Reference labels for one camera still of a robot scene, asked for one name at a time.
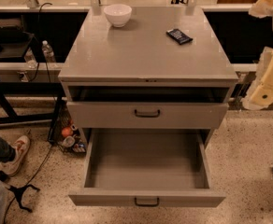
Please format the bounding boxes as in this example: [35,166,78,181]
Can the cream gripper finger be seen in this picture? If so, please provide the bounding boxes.
[249,0,273,18]
[242,47,273,110]

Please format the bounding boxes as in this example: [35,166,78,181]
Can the dark blue rxbar wrapper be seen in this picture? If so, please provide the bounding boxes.
[166,29,193,45]

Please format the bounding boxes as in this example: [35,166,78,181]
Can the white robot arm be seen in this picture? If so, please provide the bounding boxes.
[241,0,273,110]

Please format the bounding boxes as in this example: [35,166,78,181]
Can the grey drawer cabinet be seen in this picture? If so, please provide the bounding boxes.
[59,7,237,142]

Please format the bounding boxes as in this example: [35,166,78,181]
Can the open grey lower drawer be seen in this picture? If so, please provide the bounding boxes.
[69,129,225,207]

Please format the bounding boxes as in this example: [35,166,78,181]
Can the closed grey middle drawer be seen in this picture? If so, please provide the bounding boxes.
[67,102,228,129]

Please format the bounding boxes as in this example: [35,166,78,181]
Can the white ceramic bowl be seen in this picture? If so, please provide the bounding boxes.
[104,4,132,27]

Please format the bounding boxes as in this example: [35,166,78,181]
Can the orange fruit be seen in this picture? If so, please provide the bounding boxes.
[61,127,73,137]

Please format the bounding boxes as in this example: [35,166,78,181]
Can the clear plastic water bottle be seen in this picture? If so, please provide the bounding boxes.
[42,40,56,63]

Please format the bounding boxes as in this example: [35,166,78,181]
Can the black side table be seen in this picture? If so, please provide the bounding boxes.
[0,13,65,124]

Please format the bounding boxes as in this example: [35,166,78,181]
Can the black wire basket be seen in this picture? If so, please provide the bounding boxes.
[48,98,86,154]

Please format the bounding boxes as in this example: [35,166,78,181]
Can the black floor cable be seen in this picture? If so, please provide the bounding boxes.
[3,143,55,224]

